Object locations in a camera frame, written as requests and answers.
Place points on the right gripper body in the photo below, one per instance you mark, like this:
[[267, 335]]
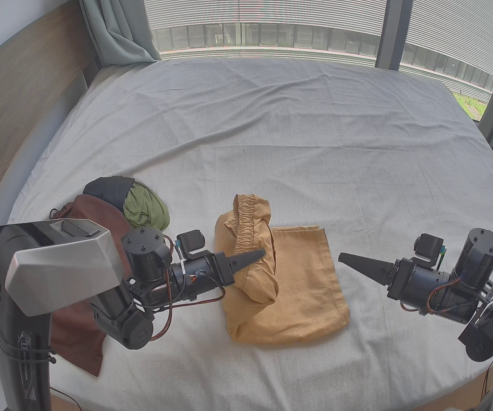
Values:
[[417, 285]]

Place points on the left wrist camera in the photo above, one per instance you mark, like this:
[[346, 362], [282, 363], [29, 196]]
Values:
[[191, 242]]

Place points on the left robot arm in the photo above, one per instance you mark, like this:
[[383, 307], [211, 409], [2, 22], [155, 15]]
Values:
[[58, 268]]

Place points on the brown garment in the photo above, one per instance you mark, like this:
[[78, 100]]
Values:
[[100, 225]]

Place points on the beige shorts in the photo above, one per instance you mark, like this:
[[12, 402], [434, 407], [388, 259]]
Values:
[[302, 281]]

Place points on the black garment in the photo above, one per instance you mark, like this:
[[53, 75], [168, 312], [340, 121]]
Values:
[[105, 191]]

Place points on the green garment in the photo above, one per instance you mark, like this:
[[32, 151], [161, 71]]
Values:
[[143, 208]]

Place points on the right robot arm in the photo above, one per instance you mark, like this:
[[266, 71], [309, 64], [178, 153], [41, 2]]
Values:
[[482, 255]]

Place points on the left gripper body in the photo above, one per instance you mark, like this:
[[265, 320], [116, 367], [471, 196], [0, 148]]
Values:
[[208, 272]]

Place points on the blue-green curtain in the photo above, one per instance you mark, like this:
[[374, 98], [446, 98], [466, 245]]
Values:
[[113, 28]]

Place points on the bed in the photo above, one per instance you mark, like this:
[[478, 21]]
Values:
[[272, 122]]

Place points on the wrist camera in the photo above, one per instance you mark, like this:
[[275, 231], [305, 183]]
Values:
[[428, 246], [191, 242]]

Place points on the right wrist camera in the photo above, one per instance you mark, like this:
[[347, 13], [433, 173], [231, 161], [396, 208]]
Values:
[[428, 246]]

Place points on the window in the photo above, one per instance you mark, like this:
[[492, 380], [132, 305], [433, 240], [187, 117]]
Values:
[[272, 11]]

